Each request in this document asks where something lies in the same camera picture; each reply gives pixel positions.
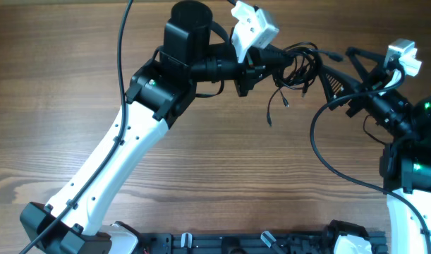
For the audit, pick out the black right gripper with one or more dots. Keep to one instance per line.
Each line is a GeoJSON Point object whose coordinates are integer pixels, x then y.
{"type": "Point", "coordinates": [372, 80]}

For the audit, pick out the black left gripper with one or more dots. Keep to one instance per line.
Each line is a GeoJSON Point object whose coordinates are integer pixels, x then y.
{"type": "Point", "coordinates": [271, 55]}

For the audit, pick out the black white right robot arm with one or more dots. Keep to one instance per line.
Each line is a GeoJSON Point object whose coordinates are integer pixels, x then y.
{"type": "Point", "coordinates": [405, 164]}

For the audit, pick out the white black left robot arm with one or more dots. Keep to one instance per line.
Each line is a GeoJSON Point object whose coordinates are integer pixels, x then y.
{"type": "Point", "coordinates": [195, 49]}

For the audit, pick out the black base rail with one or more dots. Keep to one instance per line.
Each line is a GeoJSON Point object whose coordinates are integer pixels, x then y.
{"type": "Point", "coordinates": [336, 237]}

